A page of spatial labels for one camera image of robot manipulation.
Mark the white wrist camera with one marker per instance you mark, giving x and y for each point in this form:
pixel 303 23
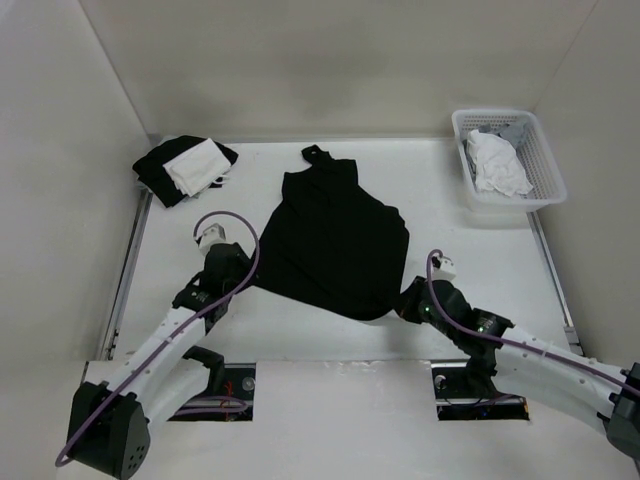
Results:
pixel 212 235
pixel 443 268

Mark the white plastic laundry basket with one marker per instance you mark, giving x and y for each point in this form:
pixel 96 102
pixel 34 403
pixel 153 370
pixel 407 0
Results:
pixel 535 156

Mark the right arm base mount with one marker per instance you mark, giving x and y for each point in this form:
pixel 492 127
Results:
pixel 459 396

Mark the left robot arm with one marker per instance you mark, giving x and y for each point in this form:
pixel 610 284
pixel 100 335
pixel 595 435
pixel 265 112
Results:
pixel 111 421

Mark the folded white tank top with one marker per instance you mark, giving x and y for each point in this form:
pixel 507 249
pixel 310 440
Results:
pixel 198 168

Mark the grey tank top in basket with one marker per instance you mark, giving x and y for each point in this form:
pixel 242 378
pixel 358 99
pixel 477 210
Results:
pixel 488 147

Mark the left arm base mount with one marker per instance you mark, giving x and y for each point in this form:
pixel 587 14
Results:
pixel 230 398

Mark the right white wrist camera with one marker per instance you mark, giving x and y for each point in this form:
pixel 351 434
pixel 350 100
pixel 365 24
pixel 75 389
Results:
pixel 443 268

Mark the folded black tank top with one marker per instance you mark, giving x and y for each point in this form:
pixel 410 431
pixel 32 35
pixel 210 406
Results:
pixel 152 175

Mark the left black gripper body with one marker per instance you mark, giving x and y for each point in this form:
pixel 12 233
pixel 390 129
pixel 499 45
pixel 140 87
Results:
pixel 242 271

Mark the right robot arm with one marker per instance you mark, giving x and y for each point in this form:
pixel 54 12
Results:
pixel 508 360

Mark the white tank top in basket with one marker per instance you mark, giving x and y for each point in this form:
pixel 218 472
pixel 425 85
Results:
pixel 506 181

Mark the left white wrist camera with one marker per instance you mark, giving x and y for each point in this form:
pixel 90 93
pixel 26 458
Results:
pixel 212 235

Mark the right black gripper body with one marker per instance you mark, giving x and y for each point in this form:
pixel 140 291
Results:
pixel 415 307

